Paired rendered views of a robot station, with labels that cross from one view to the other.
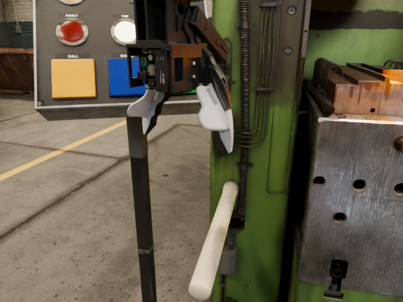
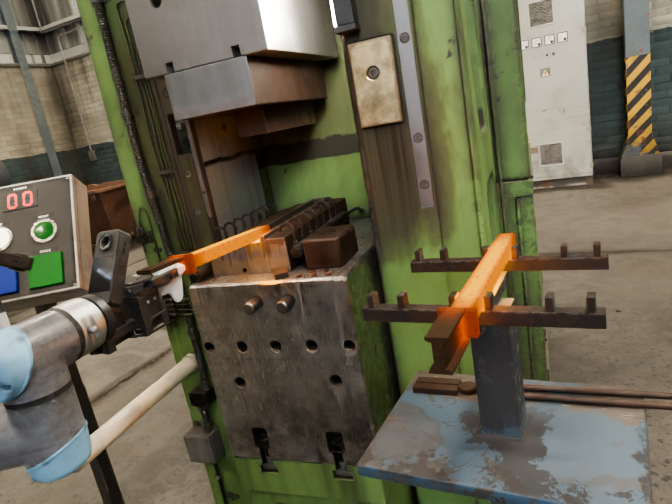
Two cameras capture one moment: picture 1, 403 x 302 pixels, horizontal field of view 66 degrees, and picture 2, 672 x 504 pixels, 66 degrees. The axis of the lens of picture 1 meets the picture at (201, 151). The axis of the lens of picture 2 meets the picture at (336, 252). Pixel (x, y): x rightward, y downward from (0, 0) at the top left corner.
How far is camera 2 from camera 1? 88 cm
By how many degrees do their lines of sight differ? 10
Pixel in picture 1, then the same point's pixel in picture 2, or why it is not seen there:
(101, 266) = (124, 474)
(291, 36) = (195, 198)
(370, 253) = (279, 417)
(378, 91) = (242, 252)
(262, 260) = not seen: hidden behind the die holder
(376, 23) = (338, 148)
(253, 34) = (163, 200)
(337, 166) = (217, 331)
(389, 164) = (256, 323)
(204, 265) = not seen: hidden behind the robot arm
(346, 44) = (317, 176)
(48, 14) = not seen: outside the picture
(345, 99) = (219, 263)
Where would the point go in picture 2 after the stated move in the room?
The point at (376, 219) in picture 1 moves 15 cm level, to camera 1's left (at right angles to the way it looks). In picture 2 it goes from (269, 380) to (207, 387)
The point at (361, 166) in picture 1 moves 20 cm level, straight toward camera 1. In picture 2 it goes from (235, 328) to (161, 371)
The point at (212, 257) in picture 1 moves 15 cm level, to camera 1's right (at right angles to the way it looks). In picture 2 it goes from (99, 433) to (162, 427)
